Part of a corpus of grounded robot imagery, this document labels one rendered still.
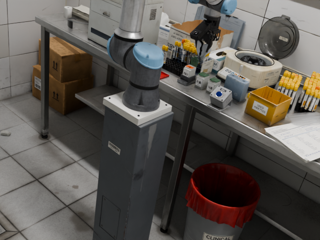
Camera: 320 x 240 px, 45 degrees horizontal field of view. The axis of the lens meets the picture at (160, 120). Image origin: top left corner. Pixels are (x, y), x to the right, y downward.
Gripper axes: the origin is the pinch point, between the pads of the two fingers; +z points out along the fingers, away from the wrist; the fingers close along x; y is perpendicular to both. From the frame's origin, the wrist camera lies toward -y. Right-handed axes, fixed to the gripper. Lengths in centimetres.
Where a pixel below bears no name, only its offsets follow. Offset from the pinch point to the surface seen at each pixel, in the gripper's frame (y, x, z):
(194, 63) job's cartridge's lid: -3.9, 0.0, 2.2
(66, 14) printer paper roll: -5, 99, 9
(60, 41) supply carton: 27, 150, 49
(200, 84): -7.6, -8.5, 8.5
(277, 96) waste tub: 4.5, -40.4, 3.5
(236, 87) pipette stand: -2.7, -24.0, 4.6
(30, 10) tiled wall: 13, 170, 29
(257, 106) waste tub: -8.1, -38.5, 5.9
